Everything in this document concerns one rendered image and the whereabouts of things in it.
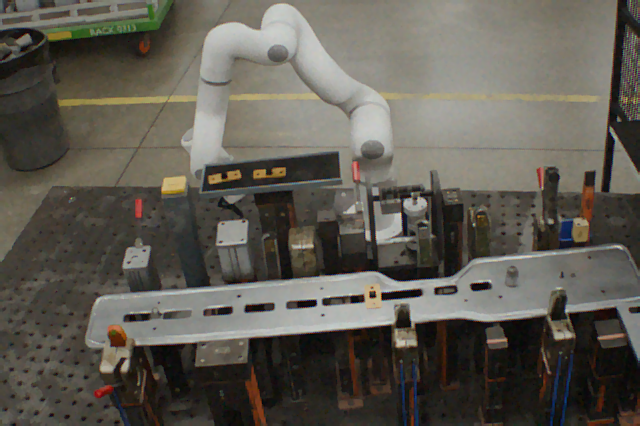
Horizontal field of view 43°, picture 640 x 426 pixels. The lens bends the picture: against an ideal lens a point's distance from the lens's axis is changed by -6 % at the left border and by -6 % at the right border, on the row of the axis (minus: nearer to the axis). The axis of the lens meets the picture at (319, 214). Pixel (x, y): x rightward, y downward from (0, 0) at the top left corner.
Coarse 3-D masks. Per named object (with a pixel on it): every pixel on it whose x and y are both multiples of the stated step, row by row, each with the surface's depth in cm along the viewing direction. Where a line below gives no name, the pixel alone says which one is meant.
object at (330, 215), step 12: (324, 216) 214; (336, 216) 215; (324, 228) 214; (336, 228) 215; (324, 240) 217; (336, 240) 217; (324, 252) 219; (336, 252) 220; (324, 264) 222; (336, 264) 222
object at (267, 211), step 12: (264, 192) 220; (276, 192) 220; (288, 192) 220; (264, 204) 222; (276, 204) 223; (288, 204) 223; (264, 216) 225; (276, 216) 226; (288, 216) 225; (264, 228) 228; (276, 228) 228; (288, 228) 228; (288, 252) 233; (288, 264) 235; (288, 276) 238
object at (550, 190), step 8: (544, 168) 202; (552, 168) 202; (544, 176) 202; (552, 176) 199; (544, 184) 203; (552, 184) 204; (544, 192) 204; (552, 192) 205; (544, 200) 205; (552, 200) 206; (544, 208) 206; (552, 208) 207; (544, 216) 207; (544, 224) 208
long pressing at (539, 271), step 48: (192, 288) 211; (240, 288) 210; (288, 288) 209; (336, 288) 207; (384, 288) 205; (432, 288) 203; (528, 288) 199; (576, 288) 197; (624, 288) 195; (96, 336) 201; (144, 336) 199; (192, 336) 198; (240, 336) 197
